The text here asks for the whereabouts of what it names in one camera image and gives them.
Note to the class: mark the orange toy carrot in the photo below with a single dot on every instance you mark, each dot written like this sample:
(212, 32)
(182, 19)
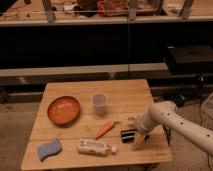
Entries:
(104, 129)

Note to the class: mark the translucent white cup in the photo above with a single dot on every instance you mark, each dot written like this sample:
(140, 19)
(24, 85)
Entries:
(99, 102)

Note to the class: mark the black box on shelf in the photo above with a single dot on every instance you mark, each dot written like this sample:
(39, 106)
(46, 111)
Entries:
(190, 59)

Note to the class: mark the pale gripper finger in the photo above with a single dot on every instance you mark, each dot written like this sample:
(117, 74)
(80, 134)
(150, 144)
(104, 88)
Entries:
(139, 138)

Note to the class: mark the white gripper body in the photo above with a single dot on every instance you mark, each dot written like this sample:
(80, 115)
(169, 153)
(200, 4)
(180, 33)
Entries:
(142, 123)

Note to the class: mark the white glue bottle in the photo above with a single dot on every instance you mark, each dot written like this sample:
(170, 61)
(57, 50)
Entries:
(93, 147)

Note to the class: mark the orange clutter on shelf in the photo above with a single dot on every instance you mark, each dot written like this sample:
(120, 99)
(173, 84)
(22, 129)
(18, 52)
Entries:
(112, 7)

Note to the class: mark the orange ceramic bowl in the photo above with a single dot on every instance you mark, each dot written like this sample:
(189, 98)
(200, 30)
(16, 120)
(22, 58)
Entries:
(63, 110)

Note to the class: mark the blue sponge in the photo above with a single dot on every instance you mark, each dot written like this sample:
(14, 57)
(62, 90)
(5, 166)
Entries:
(49, 149)

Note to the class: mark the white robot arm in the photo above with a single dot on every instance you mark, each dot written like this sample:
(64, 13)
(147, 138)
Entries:
(165, 113)

